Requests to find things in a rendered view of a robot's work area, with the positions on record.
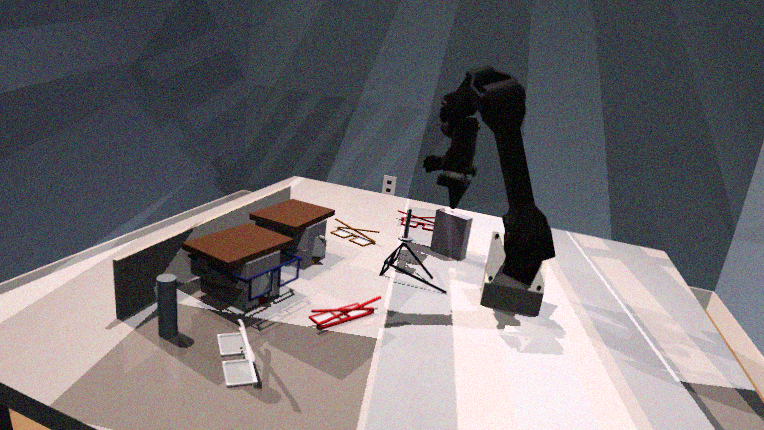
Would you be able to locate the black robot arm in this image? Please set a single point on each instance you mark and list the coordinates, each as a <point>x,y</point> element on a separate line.
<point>500,99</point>

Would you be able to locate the grey flat panel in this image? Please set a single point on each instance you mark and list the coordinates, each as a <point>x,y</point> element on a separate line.
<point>135,273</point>

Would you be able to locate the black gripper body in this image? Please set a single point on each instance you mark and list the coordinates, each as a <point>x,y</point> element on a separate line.
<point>460,165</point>

